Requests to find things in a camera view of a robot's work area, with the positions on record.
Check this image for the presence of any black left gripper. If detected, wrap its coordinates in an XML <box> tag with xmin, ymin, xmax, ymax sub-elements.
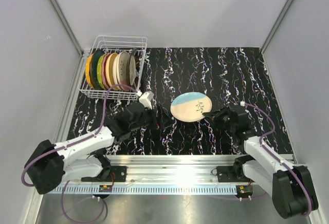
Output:
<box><xmin>130</xmin><ymin>104</ymin><xmax>174</xmax><ymax>132</ymax></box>

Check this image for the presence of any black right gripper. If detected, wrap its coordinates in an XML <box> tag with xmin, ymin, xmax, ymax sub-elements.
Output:
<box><xmin>202</xmin><ymin>106</ymin><xmax>236</xmax><ymax>132</ymax></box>

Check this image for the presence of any blue cream plate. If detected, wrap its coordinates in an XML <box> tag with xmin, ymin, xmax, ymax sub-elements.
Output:
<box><xmin>170</xmin><ymin>92</ymin><xmax>212</xmax><ymax>122</ymax></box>

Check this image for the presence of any black striped bottom plate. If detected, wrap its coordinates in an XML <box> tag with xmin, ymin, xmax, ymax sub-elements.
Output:
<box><xmin>128</xmin><ymin>49</ymin><xmax>138</xmax><ymax>86</ymax></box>

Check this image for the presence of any cream pink plate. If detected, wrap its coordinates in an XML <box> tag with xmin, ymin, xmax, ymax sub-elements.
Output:
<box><xmin>117</xmin><ymin>51</ymin><xmax>130</xmax><ymax>91</ymax></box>

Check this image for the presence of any beige bear print plate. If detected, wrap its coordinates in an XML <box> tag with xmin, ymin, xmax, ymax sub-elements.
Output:
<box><xmin>113</xmin><ymin>52</ymin><xmax>122</xmax><ymax>84</ymax></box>

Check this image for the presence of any yellow cream plate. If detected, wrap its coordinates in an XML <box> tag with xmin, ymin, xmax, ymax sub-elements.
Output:
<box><xmin>106</xmin><ymin>53</ymin><xmax>118</xmax><ymax>87</ymax></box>

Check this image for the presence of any green polka dot plate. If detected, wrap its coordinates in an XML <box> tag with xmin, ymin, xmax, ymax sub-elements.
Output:
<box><xmin>97</xmin><ymin>54</ymin><xmax>105</xmax><ymax>89</ymax></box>

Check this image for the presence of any pink polka dot plate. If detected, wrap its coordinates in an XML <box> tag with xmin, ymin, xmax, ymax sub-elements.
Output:
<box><xmin>101</xmin><ymin>53</ymin><xmax>110</xmax><ymax>89</ymax></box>

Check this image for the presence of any teal glazed plate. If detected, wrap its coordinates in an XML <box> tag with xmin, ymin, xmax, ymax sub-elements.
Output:
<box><xmin>90</xmin><ymin>49</ymin><xmax>103</xmax><ymax>90</ymax></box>

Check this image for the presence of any orange polka dot plate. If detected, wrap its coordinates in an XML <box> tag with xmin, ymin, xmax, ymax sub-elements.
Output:
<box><xmin>85</xmin><ymin>55</ymin><xmax>95</xmax><ymax>88</ymax></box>

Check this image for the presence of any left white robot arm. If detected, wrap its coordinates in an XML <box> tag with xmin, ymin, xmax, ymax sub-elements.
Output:
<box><xmin>24</xmin><ymin>102</ymin><xmax>172</xmax><ymax>195</ymax></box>

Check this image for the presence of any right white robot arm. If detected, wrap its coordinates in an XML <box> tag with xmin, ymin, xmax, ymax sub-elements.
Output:
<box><xmin>203</xmin><ymin>104</ymin><xmax>319</xmax><ymax>219</ymax></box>

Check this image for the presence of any right small circuit board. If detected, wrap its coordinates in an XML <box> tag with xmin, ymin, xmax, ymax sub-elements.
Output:
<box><xmin>236</xmin><ymin>184</ymin><xmax>253</xmax><ymax>198</ymax></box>

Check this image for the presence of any small circuit board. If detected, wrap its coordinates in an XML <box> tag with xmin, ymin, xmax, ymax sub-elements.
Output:
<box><xmin>236</xmin><ymin>184</ymin><xmax>253</xmax><ymax>198</ymax></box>
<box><xmin>99</xmin><ymin>185</ymin><xmax>113</xmax><ymax>193</ymax></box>

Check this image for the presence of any left small circuit board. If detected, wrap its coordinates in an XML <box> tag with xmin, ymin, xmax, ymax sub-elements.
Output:
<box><xmin>99</xmin><ymin>185</ymin><xmax>113</xmax><ymax>193</ymax></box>

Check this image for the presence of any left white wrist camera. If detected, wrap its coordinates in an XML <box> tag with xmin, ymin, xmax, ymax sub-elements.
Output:
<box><xmin>136</xmin><ymin>90</ymin><xmax>154</xmax><ymax>109</ymax></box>

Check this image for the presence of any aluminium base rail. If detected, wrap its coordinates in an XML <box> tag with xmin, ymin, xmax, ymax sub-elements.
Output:
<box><xmin>33</xmin><ymin>154</ymin><xmax>313</xmax><ymax>186</ymax></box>

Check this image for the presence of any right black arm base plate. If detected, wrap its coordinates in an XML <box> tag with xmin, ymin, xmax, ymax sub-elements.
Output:
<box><xmin>211</xmin><ymin>164</ymin><xmax>250</xmax><ymax>183</ymax></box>

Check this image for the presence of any white wire dish rack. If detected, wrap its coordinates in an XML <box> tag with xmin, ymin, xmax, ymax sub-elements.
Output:
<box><xmin>79</xmin><ymin>35</ymin><xmax>147</xmax><ymax>100</ymax></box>

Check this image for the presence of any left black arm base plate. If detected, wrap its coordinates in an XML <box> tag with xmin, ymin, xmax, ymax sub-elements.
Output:
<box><xmin>81</xmin><ymin>165</ymin><xmax>127</xmax><ymax>182</ymax></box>

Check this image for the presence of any white slotted cable duct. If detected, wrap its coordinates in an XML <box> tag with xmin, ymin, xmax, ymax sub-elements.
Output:
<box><xmin>51</xmin><ymin>183</ymin><xmax>237</xmax><ymax>195</ymax></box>

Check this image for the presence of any aluminium frame post left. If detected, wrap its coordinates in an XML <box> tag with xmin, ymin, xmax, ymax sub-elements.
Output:
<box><xmin>48</xmin><ymin>0</ymin><xmax>84</xmax><ymax>56</ymax></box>

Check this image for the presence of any aluminium frame post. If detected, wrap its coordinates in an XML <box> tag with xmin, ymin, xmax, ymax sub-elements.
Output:
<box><xmin>260</xmin><ymin>0</ymin><xmax>295</xmax><ymax>54</ymax></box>
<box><xmin>48</xmin><ymin>0</ymin><xmax>84</xmax><ymax>56</ymax></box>

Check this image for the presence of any aluminium frame post right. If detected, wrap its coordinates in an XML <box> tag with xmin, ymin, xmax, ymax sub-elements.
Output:
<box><xmin>260</xmin><ymin>0</ymin><xmax>295</xmax><ymax>54</ymax></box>

